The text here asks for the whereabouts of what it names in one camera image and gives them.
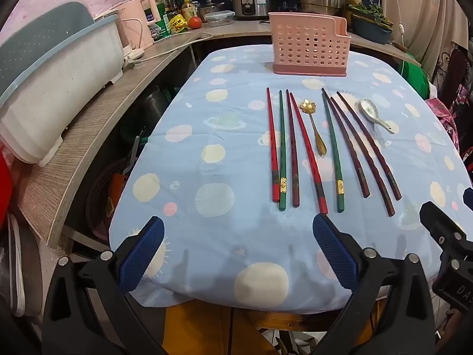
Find small steel pot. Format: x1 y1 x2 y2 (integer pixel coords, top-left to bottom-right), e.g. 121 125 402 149
200 2 226 17

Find blue polka-dot tablecloth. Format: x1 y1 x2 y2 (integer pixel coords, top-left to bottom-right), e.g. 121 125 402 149
109 44 473 309

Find green tin can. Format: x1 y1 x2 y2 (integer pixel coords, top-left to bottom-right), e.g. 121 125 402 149
153 0 172 41

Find beige curtain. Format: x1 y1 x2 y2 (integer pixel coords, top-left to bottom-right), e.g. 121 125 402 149
377 0 470 78

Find pink strawberry print cloth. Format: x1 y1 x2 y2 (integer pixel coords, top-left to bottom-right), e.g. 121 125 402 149
425 85 470 156

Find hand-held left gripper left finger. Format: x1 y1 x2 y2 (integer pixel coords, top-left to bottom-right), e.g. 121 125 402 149
42 216 167 355

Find gold flower spoon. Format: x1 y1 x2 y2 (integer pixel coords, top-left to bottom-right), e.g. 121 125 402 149
299 99 327 157

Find yellow snack packet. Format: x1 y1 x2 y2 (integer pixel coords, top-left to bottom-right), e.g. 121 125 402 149
170 14 189 32

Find clear food container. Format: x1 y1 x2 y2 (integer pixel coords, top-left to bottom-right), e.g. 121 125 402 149
204 10 236 27

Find white power cable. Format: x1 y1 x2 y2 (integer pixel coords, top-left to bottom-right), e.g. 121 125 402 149
137 31 213 63

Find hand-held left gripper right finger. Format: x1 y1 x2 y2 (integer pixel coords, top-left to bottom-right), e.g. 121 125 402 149
312 214 437 355

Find dark brown chopstick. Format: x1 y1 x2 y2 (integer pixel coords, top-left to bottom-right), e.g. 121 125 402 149
331 96 396 217
322 88 371 198
286 89 300 208
336 91 402 201

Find white power strip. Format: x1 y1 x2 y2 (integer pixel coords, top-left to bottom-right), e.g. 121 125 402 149
122 46 146 71

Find blue plastic basin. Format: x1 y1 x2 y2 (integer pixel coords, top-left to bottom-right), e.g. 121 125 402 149
351 17 394 45

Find green plastic bag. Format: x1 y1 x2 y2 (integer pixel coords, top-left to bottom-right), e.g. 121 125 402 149
401 59 429 89

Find pink electric kettle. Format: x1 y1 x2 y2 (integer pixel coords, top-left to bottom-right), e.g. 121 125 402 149
116 0 156 50

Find dark wooden chair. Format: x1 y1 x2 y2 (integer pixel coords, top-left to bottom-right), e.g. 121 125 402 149
438 50 470 100

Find pink perforated utensil basket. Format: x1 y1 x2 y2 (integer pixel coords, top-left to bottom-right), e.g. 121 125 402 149
268 12 351 78

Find red chopstick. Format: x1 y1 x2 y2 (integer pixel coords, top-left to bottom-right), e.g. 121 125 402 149
266 88 280 203
289 92 329 215

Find white cord with switch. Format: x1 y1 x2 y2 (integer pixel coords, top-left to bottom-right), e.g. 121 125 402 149
384 0 407 56

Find white ceramic spoon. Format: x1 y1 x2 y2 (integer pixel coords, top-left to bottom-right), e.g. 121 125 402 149
357 97 400 134

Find green leafy vegetables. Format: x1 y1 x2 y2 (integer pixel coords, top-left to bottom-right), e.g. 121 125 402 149
349 3 392 21

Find green chopstick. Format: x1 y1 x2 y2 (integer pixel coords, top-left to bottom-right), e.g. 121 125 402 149
278 89 287 211
321 91 346 214

